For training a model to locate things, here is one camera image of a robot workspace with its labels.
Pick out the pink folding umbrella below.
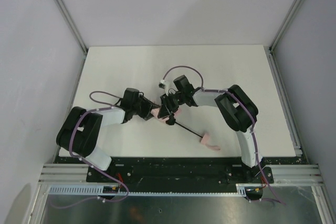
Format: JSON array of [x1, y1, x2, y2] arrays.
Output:
[[151, 108, 221, 151]]

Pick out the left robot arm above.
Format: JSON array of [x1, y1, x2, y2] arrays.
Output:
[[56, 88, 159, 171]]

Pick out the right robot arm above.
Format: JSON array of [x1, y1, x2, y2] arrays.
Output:
[[151, 75, 263, 168]]

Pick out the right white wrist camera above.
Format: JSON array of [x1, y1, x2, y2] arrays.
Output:
[[159, 79, 170, 89]]

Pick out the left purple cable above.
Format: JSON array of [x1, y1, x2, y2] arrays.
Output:
[[69, 91, 120, 168]]

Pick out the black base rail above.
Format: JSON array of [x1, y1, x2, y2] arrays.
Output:
[[86, 157, 274, 194]]

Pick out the grey cable duct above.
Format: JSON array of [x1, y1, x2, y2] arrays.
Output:
[[48, 184, 263, 198]]

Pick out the left aluminium corner post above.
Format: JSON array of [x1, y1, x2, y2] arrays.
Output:
[[39, 0, 89, 53]]

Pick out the aluminium corner post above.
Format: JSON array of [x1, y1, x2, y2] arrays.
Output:
[[39, 0, 89, 53], [270, 0, 321, 51]]

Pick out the right aluminium corner post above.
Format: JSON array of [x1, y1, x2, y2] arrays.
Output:
[[270, 0, 321, 51]]

